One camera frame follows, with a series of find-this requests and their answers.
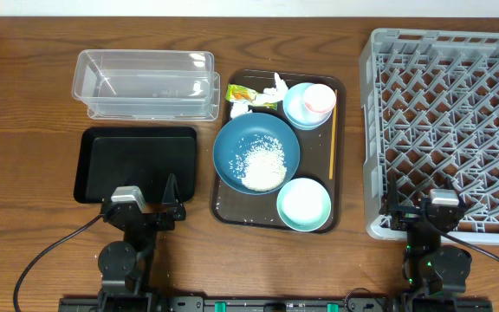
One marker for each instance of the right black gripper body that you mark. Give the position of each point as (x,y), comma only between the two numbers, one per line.
(405,215)

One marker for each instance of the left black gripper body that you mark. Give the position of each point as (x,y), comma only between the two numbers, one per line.
(161,226)

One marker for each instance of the pile of white rice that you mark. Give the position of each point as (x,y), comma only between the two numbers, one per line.
(261,167)

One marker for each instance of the dark blue plate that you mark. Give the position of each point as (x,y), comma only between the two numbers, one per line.
(226,145)

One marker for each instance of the white tissue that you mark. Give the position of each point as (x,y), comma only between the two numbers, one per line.
(276,93)
(238,109)

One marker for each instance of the yellow green snack wrapper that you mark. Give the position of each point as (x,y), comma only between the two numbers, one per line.
(241,94)

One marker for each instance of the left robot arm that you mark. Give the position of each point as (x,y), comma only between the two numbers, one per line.
(126,265)

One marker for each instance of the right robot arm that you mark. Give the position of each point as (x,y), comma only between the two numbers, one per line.
(436,272)

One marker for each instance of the black waste tray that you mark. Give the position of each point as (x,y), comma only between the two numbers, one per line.
(145,157)

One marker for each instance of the grey dishwasher rack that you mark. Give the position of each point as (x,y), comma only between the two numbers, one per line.
(431,105)

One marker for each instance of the mint green bowl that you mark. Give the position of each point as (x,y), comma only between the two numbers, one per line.
(304,205)

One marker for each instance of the wooden chopstick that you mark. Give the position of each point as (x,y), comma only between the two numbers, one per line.
(333,137)

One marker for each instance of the dark brown serving tray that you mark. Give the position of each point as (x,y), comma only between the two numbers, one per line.
(232,207)

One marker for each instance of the clear plastic bin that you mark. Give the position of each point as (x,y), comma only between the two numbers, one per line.
(142,84)

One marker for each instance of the pink cup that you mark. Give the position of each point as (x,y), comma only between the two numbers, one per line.
(318,100)

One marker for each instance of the light blue small plate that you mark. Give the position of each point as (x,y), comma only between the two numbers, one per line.
(296,112)

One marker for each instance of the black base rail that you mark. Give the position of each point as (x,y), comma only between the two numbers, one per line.
(199,304)

